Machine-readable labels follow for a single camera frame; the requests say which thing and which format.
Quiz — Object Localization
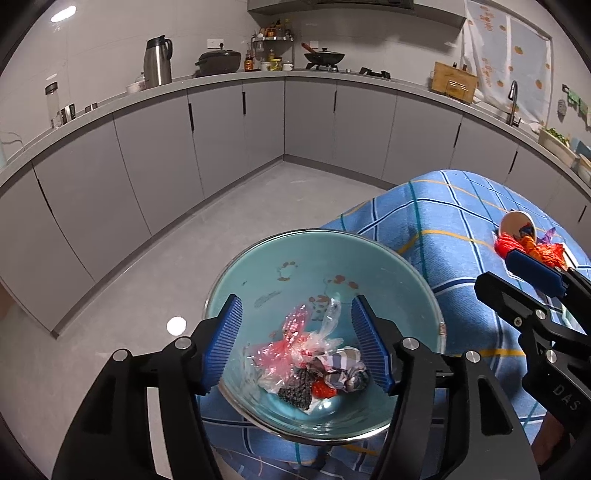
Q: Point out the row of seasoning bottles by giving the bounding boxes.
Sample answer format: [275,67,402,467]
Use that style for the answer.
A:
[253,18,294,38]

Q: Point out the glass bottle black lid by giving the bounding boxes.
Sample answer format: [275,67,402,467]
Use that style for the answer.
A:
[45,82,63,129]

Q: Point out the red orange wrappers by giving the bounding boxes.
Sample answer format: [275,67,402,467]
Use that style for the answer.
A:
[493,231,570,271]

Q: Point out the black rice cooker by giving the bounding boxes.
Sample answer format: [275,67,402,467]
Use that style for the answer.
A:
[195,50,242,77]

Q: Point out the gas stove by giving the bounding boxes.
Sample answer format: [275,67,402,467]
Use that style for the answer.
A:
[305,65,391,78]

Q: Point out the grey striped cloth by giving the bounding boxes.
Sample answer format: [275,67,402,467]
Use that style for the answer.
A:
[314,348,370,393]

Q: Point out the white rectangular basin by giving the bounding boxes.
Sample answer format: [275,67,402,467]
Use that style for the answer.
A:
[538,127,578,167]

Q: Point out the black kitchen faucet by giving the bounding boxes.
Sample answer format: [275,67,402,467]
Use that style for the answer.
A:
[508,80,522,126]

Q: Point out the person's right hand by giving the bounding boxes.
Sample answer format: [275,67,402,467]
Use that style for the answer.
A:
[531,410,572,468]

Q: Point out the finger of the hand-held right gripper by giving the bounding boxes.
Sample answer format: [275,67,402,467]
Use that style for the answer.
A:
[505,250,591,325]
[475,271,562,339]

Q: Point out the blue plaid tablecloth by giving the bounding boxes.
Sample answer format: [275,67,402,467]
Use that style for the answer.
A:
[201,170,591,480]

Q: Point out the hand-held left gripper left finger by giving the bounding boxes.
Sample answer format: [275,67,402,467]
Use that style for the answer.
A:
[52,294,243,480]

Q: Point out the black wok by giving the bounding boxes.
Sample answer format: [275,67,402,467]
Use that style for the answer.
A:
[301,43,346,65]

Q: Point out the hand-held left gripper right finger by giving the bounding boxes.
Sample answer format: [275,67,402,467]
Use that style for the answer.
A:
[351,294,541,480]

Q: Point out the green hanging cloth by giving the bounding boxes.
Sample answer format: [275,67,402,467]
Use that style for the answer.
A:
[562,84,589,116]

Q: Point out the grey kitchen counter cabinets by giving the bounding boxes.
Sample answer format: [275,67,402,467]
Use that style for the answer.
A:
[0,69,591,337]

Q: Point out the black range hood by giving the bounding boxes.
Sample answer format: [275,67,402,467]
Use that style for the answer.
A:
[316,0,415,10]

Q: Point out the steel thermos jug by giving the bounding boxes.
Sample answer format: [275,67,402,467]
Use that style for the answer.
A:
[143,36,173,86]

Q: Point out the white curtain orange print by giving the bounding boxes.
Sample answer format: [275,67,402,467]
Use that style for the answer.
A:
[462,0,552,123]

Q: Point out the teal metal-rimmed bowl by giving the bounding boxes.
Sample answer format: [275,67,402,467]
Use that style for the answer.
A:
[202,229,446,446]

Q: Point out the white paper cup blue stripes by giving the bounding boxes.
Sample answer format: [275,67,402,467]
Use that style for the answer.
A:
[501,210,537,241]

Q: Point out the clear plastic bag red print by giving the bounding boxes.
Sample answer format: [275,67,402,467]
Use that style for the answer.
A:
[240,298,345,398]

